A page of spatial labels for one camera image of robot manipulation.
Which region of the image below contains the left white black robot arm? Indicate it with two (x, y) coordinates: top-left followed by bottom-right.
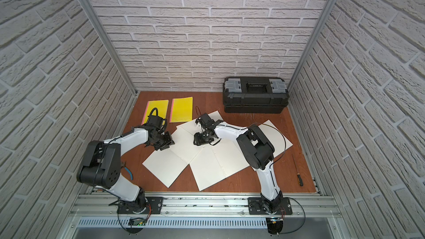
(76, 107), (174, 214)

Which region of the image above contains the black plastic toolbox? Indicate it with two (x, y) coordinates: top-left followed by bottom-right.
(222, 76), (290, 114)

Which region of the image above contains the black screwdriver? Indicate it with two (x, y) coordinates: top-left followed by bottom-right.
(292, 155), (304, 187)

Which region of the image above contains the white ventilation grille strip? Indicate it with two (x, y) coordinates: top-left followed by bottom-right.
(77, 217), (329, 229)

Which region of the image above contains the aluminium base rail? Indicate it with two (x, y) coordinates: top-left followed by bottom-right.
(70, 191), (342, 218)

